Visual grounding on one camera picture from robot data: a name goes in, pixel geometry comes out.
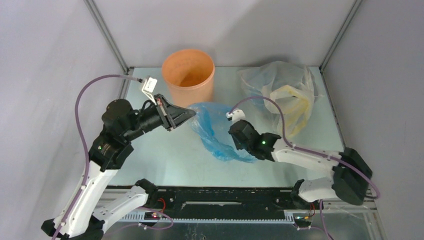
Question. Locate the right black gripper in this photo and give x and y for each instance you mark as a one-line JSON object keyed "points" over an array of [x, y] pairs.
{"points": [[236, 131]]}

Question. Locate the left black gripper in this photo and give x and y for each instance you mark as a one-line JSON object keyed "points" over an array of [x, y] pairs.
{"points": [[171, 116]]}

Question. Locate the blue plastic trash bag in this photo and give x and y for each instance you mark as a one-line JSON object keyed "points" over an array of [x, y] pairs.
{"points": [[212, 126]]}

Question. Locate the translucent white plastic bag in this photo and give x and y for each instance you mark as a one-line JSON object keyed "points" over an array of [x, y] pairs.
{"points": [[284, 93]]}

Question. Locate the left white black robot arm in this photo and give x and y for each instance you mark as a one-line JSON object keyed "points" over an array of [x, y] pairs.
{"points": [[82, 219]]}

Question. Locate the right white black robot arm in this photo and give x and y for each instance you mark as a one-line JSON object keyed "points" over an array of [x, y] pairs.
{"points": [[346, 174]]}

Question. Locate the orange plastic trash bin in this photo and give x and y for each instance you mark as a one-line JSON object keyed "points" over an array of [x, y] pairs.
{"points": [[189, 76]]}

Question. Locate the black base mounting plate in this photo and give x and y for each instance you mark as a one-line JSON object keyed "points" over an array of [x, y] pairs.
{"points": [[228, 203]]}

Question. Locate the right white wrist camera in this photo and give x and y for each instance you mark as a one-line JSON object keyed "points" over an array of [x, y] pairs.
{"points": [[235, 116]]}

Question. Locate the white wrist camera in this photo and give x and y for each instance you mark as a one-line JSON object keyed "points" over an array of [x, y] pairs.
{"points": [[147, 88], [235, 116]]}

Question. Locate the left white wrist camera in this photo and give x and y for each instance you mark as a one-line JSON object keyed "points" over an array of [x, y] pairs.
{"points": [[147, 88]]}

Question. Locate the left side aluminium rail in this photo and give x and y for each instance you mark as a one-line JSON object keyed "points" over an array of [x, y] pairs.
{"points": [[123, 91]]}

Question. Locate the left aluminium corner post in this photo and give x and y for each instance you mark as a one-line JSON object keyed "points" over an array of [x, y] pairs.
{"points": [[106, 33]]}

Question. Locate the aluminium corner post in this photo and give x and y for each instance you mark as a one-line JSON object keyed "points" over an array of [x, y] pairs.
{"points": [[106, 33], [340, 34]]}

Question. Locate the aluminium frame rail front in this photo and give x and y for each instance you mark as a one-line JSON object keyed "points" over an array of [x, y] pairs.
{"points": [[143, 216]]}

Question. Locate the right aluminium corner post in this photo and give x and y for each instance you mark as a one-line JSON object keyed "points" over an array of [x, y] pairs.
{"points": [[340, 34]]}

